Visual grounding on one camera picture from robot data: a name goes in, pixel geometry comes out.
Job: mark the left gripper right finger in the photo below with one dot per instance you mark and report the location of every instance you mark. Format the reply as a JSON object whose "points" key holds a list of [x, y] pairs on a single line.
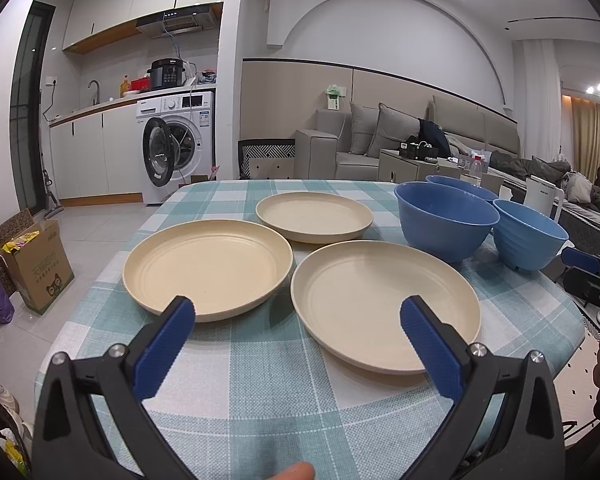
{"points": [[505, 420]]}

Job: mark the small beige plate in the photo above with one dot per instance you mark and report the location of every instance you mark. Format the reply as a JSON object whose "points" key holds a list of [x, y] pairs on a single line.
{"points": [[314, 218]]}

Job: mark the range hood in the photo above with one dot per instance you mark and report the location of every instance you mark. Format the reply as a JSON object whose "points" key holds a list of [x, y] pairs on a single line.
{"points": [[174, 22]]}

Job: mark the white washing machine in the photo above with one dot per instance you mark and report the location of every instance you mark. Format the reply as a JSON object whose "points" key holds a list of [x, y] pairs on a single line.
{"points": [[176, 142]]}

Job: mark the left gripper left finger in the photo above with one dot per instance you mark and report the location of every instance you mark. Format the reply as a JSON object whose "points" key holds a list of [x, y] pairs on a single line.
{"points": [[69, 442]]}

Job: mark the grey sofa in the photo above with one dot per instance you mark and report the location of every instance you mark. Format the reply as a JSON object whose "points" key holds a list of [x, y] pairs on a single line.
{"points": [[347, 145]]}

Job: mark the cardboard box with cat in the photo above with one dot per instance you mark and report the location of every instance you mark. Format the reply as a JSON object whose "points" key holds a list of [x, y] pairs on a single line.
{"points": [[38, 264]]}

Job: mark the light blue ribbed bowl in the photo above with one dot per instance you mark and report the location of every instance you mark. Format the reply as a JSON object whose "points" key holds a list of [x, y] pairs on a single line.
{"points": [[526, 239]]}

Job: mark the grey drawer cabinet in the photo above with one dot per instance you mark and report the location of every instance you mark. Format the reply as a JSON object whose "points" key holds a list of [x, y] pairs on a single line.
{"points": [[396, 169]]}

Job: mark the person left hand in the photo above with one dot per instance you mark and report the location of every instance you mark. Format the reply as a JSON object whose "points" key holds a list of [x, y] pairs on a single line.
{"points": [[297, 471]]}

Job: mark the white kitchen base cabinets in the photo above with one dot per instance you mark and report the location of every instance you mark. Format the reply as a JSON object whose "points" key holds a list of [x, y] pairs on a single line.
{"points": [[98, 154]]}

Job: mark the large dark blue bowl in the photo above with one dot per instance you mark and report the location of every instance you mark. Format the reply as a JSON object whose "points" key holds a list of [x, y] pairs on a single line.
{"points": [[446, 222]]}

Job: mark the black pressure cooker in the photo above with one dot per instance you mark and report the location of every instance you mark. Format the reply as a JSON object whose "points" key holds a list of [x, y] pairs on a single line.
{"points": [[166, 73]]}

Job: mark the teal checked tablecloth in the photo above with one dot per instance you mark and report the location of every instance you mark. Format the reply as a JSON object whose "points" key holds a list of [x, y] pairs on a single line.
{"points": [[250, 396]]}

